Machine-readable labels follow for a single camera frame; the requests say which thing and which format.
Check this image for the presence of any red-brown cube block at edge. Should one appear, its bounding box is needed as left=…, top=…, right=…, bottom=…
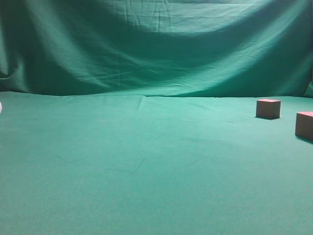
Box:
left=295, top=111, right=313, bottom=141

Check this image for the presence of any green cloth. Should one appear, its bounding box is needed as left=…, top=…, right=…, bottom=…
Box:
left=0, top=0, right=313, bottom=235

